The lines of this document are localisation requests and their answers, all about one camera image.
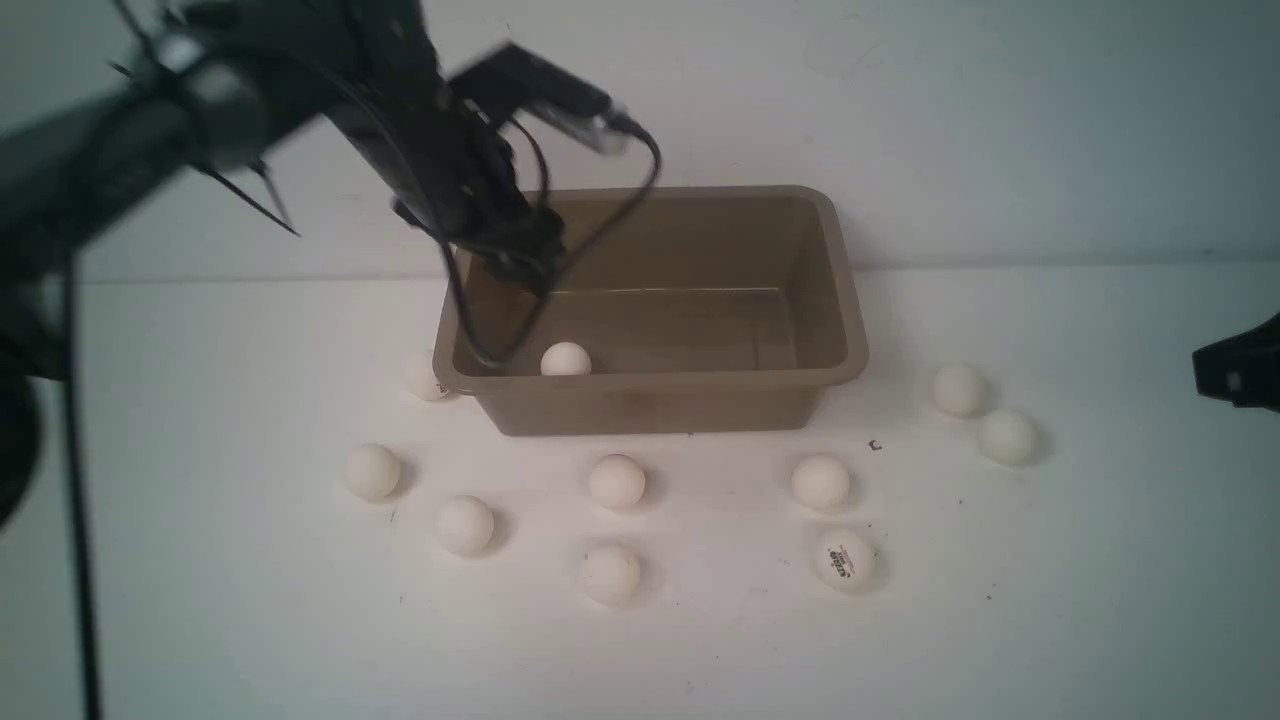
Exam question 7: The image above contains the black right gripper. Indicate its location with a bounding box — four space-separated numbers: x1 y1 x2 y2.
1192 315 1280 413

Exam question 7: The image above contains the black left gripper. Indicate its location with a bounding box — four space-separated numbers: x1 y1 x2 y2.
324 60 564 299

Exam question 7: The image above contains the white ball with logo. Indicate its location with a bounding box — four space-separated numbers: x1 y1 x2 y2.
812 528 878 593

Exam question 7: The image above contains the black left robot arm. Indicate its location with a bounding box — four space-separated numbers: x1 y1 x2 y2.
1 1 564 519

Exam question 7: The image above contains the brown plastic storage bin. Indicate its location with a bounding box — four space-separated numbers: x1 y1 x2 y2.
434 184 870 437

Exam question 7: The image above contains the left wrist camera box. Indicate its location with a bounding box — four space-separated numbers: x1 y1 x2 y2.
448 42 627 156

